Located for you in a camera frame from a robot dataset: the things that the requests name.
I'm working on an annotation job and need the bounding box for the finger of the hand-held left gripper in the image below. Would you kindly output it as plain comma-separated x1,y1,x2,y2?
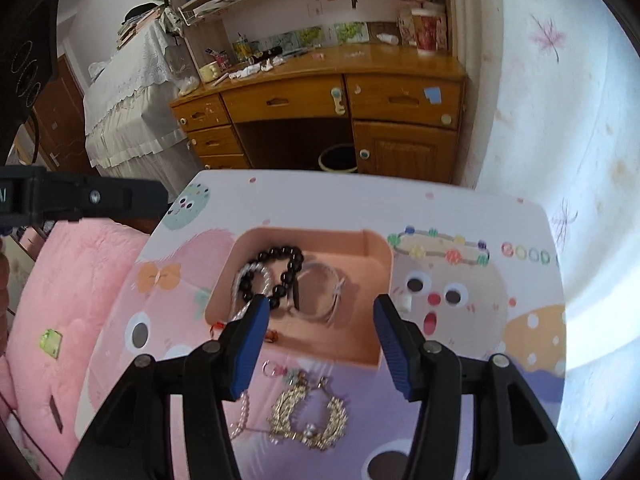
35,167,167,225

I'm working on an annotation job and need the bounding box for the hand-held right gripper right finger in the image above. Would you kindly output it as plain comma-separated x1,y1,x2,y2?
372,294,581,480

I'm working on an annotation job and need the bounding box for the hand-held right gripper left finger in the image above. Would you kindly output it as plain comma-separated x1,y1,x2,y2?
62,294,271,480

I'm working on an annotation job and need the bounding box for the pink hoop earring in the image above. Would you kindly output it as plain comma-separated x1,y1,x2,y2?
261,360,297,380

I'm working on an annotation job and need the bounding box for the pink plastic tray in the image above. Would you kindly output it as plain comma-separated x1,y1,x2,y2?
204,226,394,372

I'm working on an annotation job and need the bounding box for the pearl bracelet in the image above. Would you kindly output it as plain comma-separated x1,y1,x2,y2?
229,390,251,441

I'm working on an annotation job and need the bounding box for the brown wooden cabinet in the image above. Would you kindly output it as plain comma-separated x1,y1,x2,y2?
30,55,88,171

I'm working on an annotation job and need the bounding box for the clear bangle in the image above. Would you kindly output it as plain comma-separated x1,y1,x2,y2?
295,260,348,325

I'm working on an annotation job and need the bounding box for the white lace bed cover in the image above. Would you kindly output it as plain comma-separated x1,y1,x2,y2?
82,20,206,201

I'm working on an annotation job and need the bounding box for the pink quilted blanket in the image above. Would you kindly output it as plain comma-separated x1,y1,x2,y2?
0,220,151,480

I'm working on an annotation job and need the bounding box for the stack of books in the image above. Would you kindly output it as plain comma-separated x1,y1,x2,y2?
117,5,163,51

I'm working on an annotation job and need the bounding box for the clear plastic bag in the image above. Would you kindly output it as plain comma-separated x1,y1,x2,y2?
170,50,201,96

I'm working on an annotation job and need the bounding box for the small green packet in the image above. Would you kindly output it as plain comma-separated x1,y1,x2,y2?
40,329,62,358

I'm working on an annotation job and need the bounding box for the crumpled white tissue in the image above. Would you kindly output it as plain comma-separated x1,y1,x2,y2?
230,57,286,81

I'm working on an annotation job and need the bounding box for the round trash bin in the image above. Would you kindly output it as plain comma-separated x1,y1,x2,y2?
318,143,359,175

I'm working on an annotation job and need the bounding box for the wooden desk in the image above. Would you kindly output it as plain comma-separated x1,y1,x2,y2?
170,42,468,186

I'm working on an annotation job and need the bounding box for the white leaf print curtain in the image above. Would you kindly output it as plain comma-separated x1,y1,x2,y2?
460,0,640,461

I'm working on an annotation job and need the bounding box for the red paper cup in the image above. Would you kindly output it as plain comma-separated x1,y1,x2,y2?
411,4,447,57

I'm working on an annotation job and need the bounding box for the black bead bracelet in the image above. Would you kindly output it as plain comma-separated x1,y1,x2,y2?
239,245,305,311

